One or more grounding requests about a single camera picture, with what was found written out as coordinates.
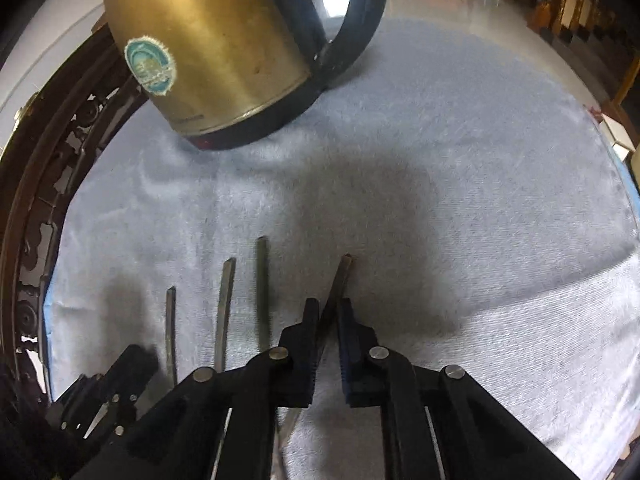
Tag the dark chopstick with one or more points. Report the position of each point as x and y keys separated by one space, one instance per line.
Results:
x=223 y=314
x=170 y=334
x=326 y=321
x=262 y=294

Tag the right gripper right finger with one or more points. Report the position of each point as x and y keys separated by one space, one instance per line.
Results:
x=436 y=424

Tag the carved dark wooden sideboard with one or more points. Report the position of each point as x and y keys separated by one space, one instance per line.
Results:
x=64 y=130

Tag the blue under cloth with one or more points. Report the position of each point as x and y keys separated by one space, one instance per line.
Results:
x=44 y=311

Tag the gold electric kettle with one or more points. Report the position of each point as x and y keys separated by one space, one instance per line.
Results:
x=226 y=73

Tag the grey table cloth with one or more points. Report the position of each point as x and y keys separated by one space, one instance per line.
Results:
x=490 y=225

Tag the wooden staircase railing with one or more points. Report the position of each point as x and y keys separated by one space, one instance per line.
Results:
x=597 y=43

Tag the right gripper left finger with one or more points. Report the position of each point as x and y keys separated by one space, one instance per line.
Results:
x=218 y=425

